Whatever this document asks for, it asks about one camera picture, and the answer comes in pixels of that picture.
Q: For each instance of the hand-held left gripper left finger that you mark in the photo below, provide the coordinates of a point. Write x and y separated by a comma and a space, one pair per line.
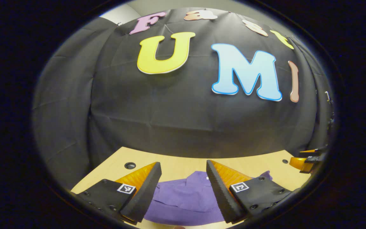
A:
145, 195

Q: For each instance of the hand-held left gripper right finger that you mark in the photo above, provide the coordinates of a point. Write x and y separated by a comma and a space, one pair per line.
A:
221, 194

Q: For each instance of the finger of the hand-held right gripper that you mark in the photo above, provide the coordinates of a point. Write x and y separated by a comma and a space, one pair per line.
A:
299, 163
310, 151

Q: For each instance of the purple knit shirt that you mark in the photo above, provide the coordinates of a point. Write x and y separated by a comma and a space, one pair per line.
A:
183, 200

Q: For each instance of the large black table grommet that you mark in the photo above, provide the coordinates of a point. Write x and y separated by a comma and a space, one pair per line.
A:
130, 165

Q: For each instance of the black backdrop cloth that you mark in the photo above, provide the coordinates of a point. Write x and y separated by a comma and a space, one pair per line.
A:
170, 105

